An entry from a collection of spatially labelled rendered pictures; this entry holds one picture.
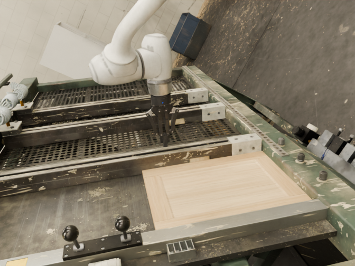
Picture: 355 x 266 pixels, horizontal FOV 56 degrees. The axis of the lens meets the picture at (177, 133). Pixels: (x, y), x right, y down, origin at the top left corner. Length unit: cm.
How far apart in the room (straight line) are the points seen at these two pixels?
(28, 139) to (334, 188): 130
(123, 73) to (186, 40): 428
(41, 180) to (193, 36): 435
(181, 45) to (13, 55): 289
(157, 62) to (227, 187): 48
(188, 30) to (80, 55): 167
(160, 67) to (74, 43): 374
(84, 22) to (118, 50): 516
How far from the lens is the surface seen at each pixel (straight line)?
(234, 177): 120
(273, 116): 269
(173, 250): 94
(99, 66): 110
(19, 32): 637
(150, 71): 116
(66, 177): 128
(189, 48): 537
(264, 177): 121
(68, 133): 167
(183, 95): 197
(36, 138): 170
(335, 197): 109
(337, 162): 131
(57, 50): 489
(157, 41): 116
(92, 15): 622
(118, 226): 81
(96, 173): 127
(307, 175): 118
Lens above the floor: 168
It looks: 21 degrees down
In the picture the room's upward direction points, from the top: 67 degrees counter-clockwise
